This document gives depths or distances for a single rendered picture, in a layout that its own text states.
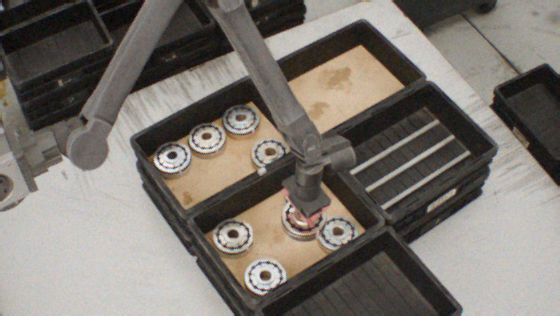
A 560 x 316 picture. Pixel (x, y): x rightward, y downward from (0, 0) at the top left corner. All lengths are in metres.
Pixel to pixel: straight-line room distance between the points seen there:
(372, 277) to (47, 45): 1.65
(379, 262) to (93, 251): 0.78
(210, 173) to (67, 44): 1.10
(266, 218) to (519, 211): 0.74
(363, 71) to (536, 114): 0.99
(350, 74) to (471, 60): 1.36
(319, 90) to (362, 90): 0.13
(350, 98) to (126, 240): 0.75
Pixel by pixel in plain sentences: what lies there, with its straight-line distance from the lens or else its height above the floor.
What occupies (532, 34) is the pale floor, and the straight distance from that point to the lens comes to 3.87.
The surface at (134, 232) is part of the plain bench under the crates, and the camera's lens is 2.23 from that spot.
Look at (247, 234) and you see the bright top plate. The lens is 2.01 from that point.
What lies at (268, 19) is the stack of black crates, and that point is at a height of 0.40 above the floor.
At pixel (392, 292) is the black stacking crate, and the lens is 1.98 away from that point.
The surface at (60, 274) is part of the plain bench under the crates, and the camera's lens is 2.21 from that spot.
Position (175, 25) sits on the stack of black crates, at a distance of 3.19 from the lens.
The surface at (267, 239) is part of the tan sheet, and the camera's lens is 2.04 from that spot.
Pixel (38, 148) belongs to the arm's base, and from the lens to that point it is 1.45.
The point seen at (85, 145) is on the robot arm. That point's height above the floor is 1.47.
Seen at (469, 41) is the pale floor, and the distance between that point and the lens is 3.74.
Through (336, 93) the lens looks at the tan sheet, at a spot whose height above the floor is 0.83.
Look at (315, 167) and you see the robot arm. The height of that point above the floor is 1.24.
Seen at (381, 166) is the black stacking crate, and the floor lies 0.83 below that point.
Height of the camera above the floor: 2.59
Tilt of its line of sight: 54 degrees down
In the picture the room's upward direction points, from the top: 1 degrees counter-clockwise
